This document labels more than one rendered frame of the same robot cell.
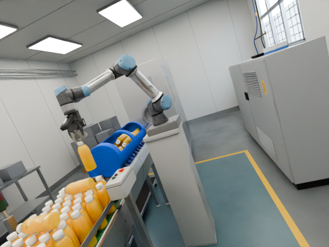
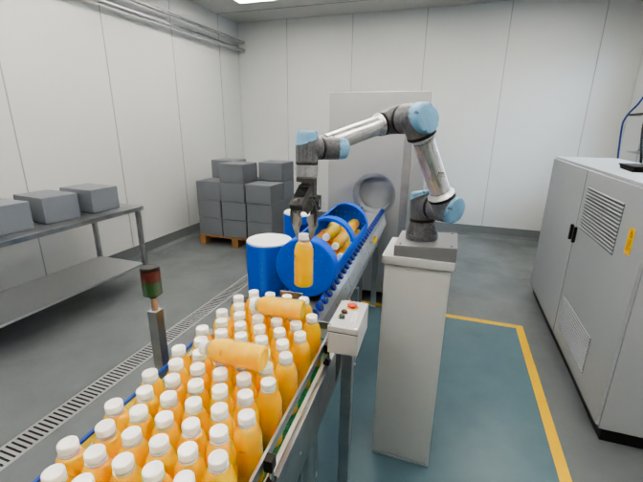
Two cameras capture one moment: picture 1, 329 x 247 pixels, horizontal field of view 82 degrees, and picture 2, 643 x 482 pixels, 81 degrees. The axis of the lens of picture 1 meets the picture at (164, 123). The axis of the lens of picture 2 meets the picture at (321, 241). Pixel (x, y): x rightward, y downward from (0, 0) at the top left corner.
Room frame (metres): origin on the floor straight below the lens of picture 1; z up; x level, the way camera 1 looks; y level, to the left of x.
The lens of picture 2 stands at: (-0.10, 0.36, 1.72)
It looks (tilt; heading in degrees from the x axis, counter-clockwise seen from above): 17 degrees down; 5
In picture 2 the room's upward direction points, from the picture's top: 1 degrees clockwise
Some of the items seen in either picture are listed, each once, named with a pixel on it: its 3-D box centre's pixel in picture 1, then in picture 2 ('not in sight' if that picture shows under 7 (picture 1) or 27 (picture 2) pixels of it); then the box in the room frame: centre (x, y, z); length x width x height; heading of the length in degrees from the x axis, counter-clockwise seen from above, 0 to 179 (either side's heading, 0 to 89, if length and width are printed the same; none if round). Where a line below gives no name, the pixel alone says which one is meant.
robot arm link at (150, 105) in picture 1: (154, 105); (424, 204); (1.67, 0.03, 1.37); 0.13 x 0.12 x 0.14; 35
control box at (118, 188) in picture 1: (121, 182); (348, 326); (1.07, 0.36, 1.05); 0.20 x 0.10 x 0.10; 168
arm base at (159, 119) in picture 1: (158, 117); (422, 228); (1.67, 0.03, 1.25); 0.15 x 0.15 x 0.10
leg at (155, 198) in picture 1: (151, 186); not in sight; (2.37, 0.46, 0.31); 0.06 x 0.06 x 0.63; 78
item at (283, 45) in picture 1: (274, 48); not in sight; (1.99, -1.35, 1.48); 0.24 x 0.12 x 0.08; 174
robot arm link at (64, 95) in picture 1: (63, 96); (307, 147); (1.19, 0.52, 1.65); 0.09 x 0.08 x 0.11; 125
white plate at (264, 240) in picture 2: not in sight; (269, 240); (2.10, 0.87, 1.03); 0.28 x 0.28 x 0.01
